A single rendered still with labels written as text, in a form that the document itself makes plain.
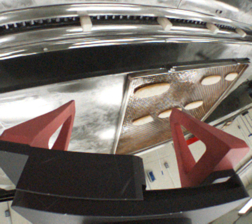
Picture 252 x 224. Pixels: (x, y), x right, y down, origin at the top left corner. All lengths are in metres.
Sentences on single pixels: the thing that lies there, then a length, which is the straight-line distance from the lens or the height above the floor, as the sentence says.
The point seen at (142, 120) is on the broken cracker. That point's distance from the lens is 0.46.
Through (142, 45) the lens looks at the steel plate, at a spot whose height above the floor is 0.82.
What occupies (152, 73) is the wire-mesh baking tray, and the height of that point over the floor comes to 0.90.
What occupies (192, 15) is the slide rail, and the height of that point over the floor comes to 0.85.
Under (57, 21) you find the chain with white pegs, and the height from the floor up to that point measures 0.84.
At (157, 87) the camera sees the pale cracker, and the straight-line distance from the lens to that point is 0.36.
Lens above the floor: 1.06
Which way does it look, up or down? 26 degrees down
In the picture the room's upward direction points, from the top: 158 degrees clockwise
